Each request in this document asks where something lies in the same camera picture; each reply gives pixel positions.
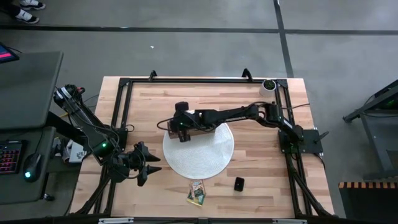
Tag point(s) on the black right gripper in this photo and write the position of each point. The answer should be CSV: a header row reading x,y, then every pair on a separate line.
x,y
186,121

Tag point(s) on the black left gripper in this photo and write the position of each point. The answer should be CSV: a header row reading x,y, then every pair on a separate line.
x,y
132,163

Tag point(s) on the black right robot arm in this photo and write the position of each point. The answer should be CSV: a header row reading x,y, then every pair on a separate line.
x,y
236,113

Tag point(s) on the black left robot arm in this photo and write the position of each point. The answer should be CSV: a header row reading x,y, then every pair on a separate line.
x,y
84,121

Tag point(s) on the brown wooden tea box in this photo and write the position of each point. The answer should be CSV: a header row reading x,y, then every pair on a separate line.
x,y
200,132

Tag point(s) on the brown tea packet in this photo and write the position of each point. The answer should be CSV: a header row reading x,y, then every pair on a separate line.
x,y
199,186

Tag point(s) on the yellow green tea packet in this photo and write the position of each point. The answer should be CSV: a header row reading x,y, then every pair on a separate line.
x,y
195,199

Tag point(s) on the white round woven mat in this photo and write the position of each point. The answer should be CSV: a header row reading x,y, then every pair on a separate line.
x,y
199,155

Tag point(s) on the black table clamp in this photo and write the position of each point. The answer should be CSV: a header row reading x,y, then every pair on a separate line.
x,y
152,75
247,74

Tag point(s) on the small white box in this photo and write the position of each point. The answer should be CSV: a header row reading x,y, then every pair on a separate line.
x,y
76,154

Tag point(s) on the small black block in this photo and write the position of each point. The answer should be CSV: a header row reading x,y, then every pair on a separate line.
x,y
238,183

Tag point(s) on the white pot with plant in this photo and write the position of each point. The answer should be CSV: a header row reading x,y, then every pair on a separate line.
x,y
267,90

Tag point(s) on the small grey item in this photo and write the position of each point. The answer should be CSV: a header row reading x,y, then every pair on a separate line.
x,y
57,147

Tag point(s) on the black desk support bar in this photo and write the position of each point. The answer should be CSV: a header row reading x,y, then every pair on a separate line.
x,y
59,123

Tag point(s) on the desk caster wheel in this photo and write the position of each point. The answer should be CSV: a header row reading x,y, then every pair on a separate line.
x,y
48,197

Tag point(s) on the black computer mouse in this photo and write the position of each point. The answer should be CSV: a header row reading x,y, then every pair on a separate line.
x,y
31,166

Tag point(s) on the dark grey desk surface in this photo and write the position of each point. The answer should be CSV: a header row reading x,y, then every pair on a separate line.
x,y
15,186
29,90

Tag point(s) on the backlit black keyboard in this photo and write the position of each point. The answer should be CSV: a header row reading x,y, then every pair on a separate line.
x,y
11,157

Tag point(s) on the screen with pink stripe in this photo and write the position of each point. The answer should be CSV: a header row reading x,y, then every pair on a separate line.
x,y
7,53

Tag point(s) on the black box with striped edge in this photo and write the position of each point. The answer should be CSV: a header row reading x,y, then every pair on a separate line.
x,y
367,205

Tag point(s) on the person's leg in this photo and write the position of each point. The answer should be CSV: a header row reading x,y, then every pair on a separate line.
x,y
7,7

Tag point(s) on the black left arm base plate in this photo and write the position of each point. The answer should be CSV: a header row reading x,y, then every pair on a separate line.
x,y
123,137

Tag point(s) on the black aluminium table frame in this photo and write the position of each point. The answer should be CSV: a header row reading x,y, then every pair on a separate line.
x,y
202,81

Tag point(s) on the silver bracket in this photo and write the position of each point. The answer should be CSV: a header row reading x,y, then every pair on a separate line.
x,y
115,220
289,221

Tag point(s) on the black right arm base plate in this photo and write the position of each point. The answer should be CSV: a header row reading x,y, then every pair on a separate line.
x,y
311,144

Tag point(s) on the black metal cart frame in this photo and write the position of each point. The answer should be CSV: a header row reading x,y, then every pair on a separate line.
x,y
374,140

